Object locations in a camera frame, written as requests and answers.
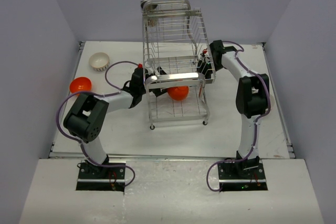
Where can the black and white striped bowl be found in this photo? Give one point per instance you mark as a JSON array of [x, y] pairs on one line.
[[99, 61]]

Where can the orange bowl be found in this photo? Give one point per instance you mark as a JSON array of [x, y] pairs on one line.
[[80, 84], [178, 93]]

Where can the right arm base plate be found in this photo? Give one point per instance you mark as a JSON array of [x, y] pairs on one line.
[[233, 178]]

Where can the stainless steel dish rack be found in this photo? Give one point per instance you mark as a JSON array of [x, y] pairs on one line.
[[175, 44]]

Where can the metal cutlery holder cup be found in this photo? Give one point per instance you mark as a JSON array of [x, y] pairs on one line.
[[149, 12]]

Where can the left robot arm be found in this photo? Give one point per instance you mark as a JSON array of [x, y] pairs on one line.
[[85, 118]]

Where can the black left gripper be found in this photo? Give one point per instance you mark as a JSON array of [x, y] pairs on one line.
[[158, 92]]

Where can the cream flower pattern bowl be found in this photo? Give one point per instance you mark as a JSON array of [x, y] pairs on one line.
[[272, 102]]

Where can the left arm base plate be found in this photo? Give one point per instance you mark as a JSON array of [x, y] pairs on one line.
[[95, 178]]

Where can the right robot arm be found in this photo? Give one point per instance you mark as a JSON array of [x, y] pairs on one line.
[[252, 102]]

